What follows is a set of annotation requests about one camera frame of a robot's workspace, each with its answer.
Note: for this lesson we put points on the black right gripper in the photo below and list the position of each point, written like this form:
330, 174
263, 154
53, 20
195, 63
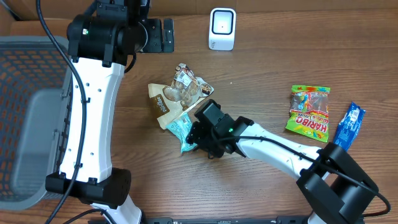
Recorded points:
193, 136

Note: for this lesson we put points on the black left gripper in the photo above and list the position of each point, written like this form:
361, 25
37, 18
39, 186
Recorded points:
155, 25

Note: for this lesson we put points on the white barcode scanner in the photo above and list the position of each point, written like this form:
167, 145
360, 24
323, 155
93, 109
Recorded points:
222, 29

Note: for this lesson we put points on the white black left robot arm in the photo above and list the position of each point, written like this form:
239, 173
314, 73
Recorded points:
102, 46

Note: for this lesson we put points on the green Haribo gummy bag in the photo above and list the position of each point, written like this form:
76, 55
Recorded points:
309, 113

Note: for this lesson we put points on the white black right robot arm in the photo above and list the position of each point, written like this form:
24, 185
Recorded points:
333, 184

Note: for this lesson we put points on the light teal snack wrapper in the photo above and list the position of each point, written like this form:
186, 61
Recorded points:
181, 127

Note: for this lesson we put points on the beige nut snack pouch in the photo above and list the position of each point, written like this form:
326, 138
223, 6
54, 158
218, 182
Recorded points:
169, 102

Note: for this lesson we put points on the grey plastic mesh basket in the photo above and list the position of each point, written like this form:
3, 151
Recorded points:
35, 116

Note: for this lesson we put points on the blue snack bar wrapper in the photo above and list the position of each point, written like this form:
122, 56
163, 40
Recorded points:
349, 127

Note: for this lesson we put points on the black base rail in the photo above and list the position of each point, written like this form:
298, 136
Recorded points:
279, 220

